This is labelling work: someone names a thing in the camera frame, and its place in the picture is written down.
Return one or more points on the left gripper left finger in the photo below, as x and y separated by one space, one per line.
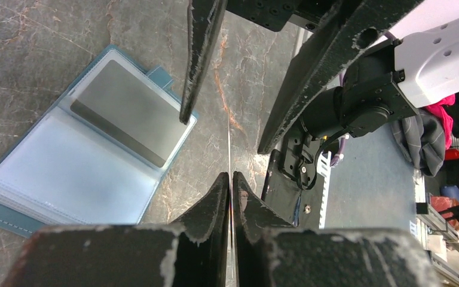
190 251

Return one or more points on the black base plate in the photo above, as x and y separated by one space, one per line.
304 209

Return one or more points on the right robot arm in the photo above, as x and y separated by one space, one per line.
365 64

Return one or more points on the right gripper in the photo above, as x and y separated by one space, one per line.
346 30

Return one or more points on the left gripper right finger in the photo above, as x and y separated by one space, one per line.
271 252

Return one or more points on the black VIP card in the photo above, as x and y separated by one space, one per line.
125 108

